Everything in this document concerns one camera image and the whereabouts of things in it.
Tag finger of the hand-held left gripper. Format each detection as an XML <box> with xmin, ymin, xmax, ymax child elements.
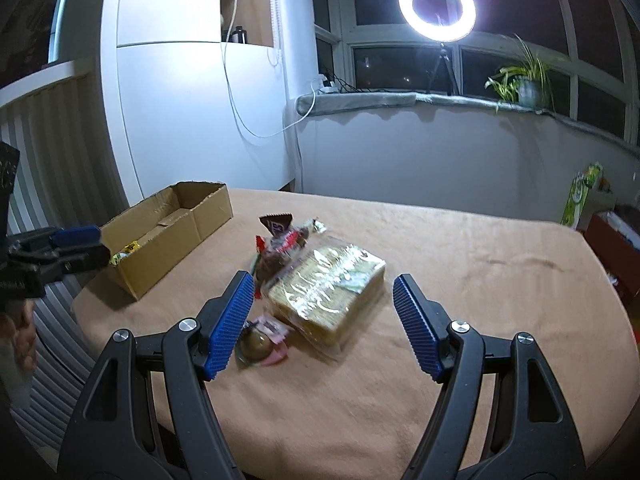
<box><xmin>7</xmin><ymin>225</ymin><xmax>103</xmax><ymax>253</ymax></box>
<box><xmin>7</xmin><ymin>242</ymin><xmax>111</xmax><ymax>281</ymax></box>

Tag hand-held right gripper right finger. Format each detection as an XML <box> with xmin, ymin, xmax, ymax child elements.
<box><xmin>392</xmin><ymin>274</ymin><xmax>588</xmax><ymax>480</ymax></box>

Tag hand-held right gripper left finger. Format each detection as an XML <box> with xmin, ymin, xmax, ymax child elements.
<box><xmin>56</xmin><ymin>270</ymin><xmax>256</xmax><ymax>480</ymax></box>

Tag pink round jelly cup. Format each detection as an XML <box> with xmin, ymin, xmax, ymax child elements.
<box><xmin>234</xmin><ymin>312</ymin><xmax>291</xmax><ymax>368</ymax></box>

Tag red label cookie bag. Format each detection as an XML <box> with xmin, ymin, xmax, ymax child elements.
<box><xmin>250</xmin><ymin>227</ymin><xmax>313</xmax><ymax>301</ymax></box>

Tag brown cardboard box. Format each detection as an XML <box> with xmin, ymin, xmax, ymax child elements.
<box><xmin>100</xmin><ymin>181</ymin><xmax>234</xmax><ymax>302</ymax></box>

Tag clear-wrapped cracker packet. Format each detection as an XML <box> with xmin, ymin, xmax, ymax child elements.
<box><xmin>262</xmin><ymin>245</ymin><xmax>387</xmax><ymax>363</ymax></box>

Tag dark brown chocolate bar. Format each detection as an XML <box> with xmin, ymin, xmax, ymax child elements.
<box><xmin>259</xmin><ymin>213</ymin><xmax>295</xmax><ymax>238</ymax></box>

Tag person's left forearm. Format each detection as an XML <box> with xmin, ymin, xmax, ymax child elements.
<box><xmin>0</xmin><ymin>342</ymin><xmax>37</xmax><ymax>413</ymax></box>

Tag person's left hand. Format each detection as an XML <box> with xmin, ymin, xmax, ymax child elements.
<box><xmin>0</xmin><ymin>297</ymin><xmax>40</xmax><ymax>377</ymax></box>

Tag striped curtain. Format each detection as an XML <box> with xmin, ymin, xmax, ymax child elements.
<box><xmin>0</xmin><ymin>72</ymin><xmax>131</xmax><ymax>456</ymax></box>

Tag tan tablecloth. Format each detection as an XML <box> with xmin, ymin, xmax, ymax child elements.
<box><xmin>72</xmin><ymin>187</ymin><xmax>636</xmax><ymax>480</ymax></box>

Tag white cabinet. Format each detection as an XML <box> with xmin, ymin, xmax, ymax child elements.
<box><xmin>100</xmin><ymin>0</ymin><xmax>301</xmax><ymax>201</ymax></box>

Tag red box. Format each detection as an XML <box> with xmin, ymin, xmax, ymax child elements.
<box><xmin>582</xmin><ymin>210</ymin><xmax>640</xmax><ymax>306</ymax></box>

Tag green printed bag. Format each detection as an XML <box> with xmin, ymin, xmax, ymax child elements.
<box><xmin>560</xmin><ymin>162</ymin><xmax>606</xmax><ymax>228</ymax></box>

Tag potted green plant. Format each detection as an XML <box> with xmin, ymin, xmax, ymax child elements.
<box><xmin>484</xmin><ymin>35</ymin><xmax>566</xmax><ymax>113</ymax></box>

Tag black light tripod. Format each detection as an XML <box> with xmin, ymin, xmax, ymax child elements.
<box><xmin>427</xmin><ymin>42</ymin><xmax>460</xmax><ymax>96</ymax></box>

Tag white cable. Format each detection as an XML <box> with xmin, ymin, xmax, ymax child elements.
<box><xmin>220</xmin><ymin>0</ymin><xmax>318</xmax><ymax>139</ymax></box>

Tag white ring light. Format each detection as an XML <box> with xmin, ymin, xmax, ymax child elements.
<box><xmin>398</xmin><ymin>0</ymin><xmax>477</xmax><ymax>40</ymax></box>

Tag white window frame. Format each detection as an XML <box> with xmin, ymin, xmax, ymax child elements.
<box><xmin>310</xmin><ymin>0</ymin><xmax>640</xmax><ymax>146</ymax></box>

